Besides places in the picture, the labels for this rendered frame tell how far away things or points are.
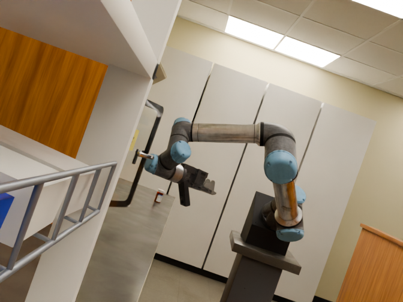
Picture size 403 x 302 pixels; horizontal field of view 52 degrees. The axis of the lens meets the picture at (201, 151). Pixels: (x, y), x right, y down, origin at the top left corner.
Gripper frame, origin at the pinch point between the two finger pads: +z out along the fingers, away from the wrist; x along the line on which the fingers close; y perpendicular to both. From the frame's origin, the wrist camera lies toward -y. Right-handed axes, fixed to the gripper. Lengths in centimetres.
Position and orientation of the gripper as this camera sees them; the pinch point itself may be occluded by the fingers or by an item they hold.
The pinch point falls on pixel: (213, 193)
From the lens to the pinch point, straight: 180.6
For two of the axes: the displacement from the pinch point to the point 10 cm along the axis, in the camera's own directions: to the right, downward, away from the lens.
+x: -5.7, -0.9, 8.2
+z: 7.5, 3.6, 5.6
